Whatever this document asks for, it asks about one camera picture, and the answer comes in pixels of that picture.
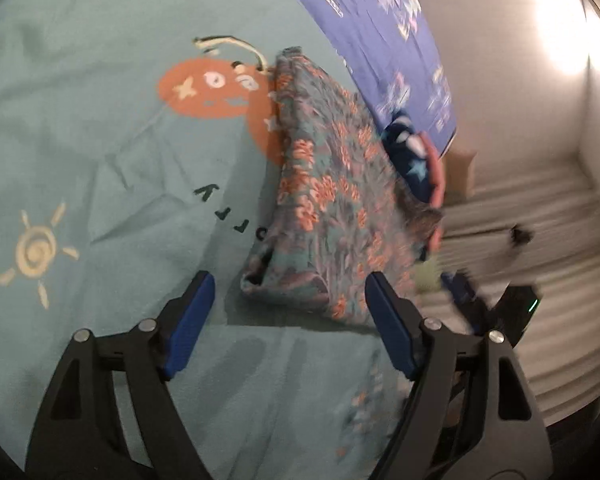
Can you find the teal printed blanket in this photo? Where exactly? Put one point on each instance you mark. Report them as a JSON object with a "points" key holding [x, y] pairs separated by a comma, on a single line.
{"points": [[105, 110]]}

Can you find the pink cloth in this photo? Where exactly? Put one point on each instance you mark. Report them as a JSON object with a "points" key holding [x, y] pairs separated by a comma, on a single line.
{"points": [[436, 175]]}

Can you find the navy star print cloth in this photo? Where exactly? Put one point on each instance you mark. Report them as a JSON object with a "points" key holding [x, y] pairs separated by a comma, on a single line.
{"points": [[405, 160]]}

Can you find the teal floral small garment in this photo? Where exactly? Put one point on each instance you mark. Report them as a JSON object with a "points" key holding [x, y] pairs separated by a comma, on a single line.
{"points": [[330, 185]]}

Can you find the blue tree print sheet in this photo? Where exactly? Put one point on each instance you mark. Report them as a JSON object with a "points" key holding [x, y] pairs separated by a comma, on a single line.
{"points": [[370, 35]]}

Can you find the cardboard box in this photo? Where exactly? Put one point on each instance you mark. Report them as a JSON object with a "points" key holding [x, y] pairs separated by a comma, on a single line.
{"points": [[462, 172]]}

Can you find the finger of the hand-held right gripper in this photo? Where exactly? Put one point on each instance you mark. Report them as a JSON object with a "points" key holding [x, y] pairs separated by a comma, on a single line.
{"points": [[457, 286]]}

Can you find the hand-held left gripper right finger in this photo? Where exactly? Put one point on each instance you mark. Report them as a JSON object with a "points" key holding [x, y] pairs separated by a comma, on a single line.
{"points": [[390, 325]]}

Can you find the yellow green cloth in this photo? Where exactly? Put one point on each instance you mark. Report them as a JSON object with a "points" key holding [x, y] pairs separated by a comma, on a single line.
{"points": [[430, 275]]}

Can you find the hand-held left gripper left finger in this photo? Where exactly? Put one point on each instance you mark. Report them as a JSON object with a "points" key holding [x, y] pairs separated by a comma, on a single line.
{"points": [[190, 320]]}

